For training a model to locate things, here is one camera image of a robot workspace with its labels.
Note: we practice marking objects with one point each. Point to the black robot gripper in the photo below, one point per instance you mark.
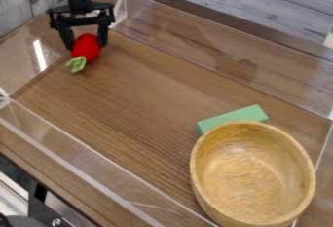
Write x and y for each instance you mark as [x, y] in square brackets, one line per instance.
[81, 12]

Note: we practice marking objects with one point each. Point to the red plush strawberry toy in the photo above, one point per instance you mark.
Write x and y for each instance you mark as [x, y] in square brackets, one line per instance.
[84, 52]

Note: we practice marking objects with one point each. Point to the green sponge block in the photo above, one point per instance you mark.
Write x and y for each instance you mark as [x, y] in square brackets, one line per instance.
[251, 113]

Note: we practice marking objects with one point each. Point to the wooden oval bowl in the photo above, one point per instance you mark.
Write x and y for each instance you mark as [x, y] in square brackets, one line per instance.
[251, 175]

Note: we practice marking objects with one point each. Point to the clear acrylic corner bracket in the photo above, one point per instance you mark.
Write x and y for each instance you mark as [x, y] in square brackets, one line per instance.
[119, 12]

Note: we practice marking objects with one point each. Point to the clear acrylic front wall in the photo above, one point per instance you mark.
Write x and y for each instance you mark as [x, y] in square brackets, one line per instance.
[103, 190]

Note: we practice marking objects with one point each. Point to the black metal table frame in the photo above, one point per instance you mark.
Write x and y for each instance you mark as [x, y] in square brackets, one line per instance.
[49, 210]

